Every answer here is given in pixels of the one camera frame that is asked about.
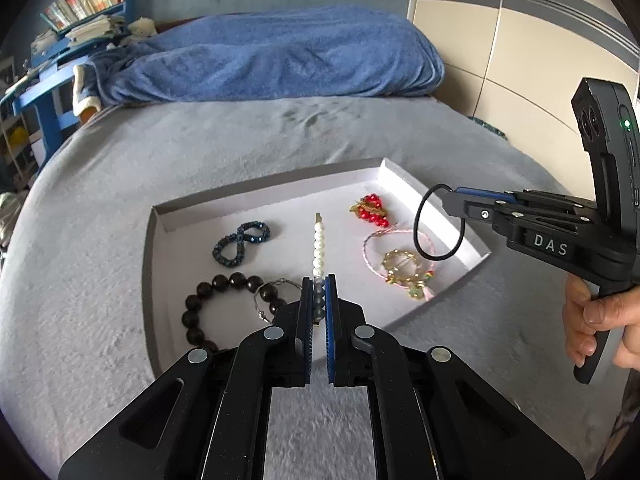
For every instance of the row of books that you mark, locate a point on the row of books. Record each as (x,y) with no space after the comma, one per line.
(85,0)

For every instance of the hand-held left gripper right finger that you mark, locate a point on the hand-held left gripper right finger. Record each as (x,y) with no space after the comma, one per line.
(331,330)

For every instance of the white and black object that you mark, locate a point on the white and black object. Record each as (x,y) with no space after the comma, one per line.
(10,215)

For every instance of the stack of papers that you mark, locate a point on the stack of papers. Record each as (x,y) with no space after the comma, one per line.
(97,27)

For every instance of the white rolling cart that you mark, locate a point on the white rolling cart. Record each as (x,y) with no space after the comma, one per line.
(15,125)

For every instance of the blue fleece blanket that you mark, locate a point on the blue fleece blanket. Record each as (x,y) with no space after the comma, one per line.
(280,55)

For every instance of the red bead gold ornament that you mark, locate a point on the red bead gold ornament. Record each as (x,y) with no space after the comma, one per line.
(372,210)

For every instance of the person's right hand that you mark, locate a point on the person's right hand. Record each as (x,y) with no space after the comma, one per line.
(575,320)

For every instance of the pearl hair clip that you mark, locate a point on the pearl hair clip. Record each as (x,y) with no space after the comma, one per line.
(318,250)

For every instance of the grey shallow cardboard tray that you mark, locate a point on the grey shallow cardboard tray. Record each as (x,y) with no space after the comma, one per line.
(280,200)

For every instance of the blue desk with shelf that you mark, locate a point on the blue desk with shelf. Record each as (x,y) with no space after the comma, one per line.
(50,105)

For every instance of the beige wardrobe with grey stripes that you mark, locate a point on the beige wardrobe with grey stripes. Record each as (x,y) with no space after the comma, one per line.
(525,35)

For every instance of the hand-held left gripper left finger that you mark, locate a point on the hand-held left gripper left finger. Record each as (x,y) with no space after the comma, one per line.
(306,320)

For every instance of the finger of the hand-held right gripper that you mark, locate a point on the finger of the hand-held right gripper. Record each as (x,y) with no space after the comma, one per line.
(480,212)
(480,193)

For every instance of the thin silver bangle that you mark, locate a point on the thin silver bangle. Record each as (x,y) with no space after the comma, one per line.
(260,305)

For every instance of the white plush toy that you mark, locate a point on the white plush toy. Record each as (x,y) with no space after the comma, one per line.
(140,29)

